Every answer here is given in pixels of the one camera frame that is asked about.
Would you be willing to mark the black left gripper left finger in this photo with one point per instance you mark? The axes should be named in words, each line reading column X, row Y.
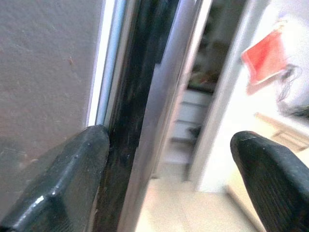
column 60, row 183

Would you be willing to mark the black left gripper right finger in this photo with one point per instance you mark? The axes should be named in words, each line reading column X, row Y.
column 277, row 183

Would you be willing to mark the grey fridge door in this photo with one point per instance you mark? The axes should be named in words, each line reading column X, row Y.
column 43, row 72

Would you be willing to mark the grey fridge side panel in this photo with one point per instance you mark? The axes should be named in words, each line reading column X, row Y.
column 166, row 84

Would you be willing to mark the white drawer cabinet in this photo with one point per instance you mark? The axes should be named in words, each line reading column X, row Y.
column 190, row 113

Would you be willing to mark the red hanging pot holder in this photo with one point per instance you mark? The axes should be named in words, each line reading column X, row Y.
column 265, row 60

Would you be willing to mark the white door frame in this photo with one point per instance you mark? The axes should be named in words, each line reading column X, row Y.
column 224, row 96

